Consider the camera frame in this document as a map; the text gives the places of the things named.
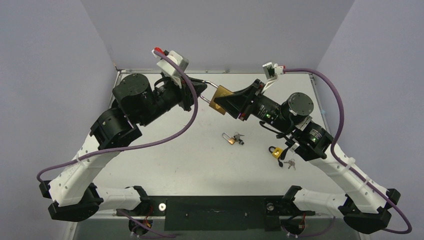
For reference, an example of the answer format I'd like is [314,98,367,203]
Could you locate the large brass padlock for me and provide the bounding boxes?
[199,80,234,115]

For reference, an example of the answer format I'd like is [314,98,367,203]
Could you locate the small padlock key charm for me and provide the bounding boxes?
[233,132,245,145]

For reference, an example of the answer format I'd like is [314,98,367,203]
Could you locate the small brass padlock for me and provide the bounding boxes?
[222,132,236,145]

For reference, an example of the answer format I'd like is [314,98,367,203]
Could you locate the yellow padlock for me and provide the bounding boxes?
[268,146,284,160]

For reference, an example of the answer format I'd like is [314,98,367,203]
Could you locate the yellow padlock keys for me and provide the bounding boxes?
[278,159,296,171]

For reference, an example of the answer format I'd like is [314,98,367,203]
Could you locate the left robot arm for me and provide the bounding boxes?
[39,73,194,222]

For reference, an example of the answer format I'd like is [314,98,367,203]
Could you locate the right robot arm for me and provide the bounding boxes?
[210,80,400,234]

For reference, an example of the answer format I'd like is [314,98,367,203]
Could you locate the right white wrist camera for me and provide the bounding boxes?
[261,61,286,94]

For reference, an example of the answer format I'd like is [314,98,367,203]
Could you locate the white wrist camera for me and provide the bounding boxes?
[261,61,286,94]
[151,47,190,89]

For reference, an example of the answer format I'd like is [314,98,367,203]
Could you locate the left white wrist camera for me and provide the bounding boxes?
[151,47,190,89]

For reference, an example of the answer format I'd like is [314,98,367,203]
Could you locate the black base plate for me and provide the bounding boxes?
[118,195,315,231]

